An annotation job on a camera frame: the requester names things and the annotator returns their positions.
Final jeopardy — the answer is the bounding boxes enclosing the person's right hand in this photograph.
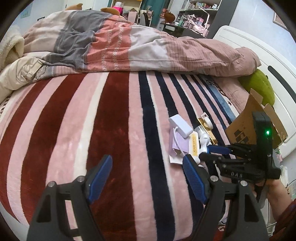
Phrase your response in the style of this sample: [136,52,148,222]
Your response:
[250,179,282,197]

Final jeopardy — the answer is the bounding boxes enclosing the white yellow label case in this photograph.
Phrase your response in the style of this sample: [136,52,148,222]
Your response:
[189,131,200,159]

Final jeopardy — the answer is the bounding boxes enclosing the brown cardboard box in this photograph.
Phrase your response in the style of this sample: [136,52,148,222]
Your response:
[225,89,288,148]

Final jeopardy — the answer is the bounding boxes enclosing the gold white box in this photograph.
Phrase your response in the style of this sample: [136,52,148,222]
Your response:
[198,113,218,145]

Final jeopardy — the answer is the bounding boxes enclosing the small white bottle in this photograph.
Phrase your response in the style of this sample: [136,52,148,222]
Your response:
[194,125,210,142]

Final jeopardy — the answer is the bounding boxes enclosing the purple card booklet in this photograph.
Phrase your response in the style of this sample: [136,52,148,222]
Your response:
[169,128,190,158]

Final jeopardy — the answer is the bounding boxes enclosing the white power adapter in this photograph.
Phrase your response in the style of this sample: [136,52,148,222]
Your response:
[169,114,193,138]

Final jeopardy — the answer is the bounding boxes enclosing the green plush pillow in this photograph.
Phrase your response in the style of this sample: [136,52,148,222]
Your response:
[238,69,275,106]

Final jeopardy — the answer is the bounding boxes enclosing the striped fleece blanket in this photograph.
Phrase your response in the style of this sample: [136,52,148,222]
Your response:
[1,72,239,240]

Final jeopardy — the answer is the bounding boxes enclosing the white headboard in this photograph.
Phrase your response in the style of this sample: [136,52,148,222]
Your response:
[214,26,295,158]

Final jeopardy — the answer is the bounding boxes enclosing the dark shelf with items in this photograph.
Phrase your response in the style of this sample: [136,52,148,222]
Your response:
[160,0,238,39]

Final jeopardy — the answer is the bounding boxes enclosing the beige quilted comforter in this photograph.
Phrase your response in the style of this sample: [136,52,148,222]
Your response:
[1,51,50,102]

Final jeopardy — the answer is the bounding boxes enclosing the pink grey striped duvet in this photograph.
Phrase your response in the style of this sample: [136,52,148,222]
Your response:
[24,10,261,79]

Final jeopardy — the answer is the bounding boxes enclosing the cream fluffy blanket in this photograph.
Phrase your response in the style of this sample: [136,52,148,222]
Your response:
[1,25,25,71]

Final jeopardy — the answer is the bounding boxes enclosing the brown plush toy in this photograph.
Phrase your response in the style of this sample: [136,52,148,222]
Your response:
[100,7,120,16]

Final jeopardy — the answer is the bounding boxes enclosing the pink bag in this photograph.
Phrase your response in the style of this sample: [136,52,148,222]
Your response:
[113,1,124,15]

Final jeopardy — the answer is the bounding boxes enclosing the white door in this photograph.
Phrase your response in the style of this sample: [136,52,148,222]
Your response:
[64,0,94,10]

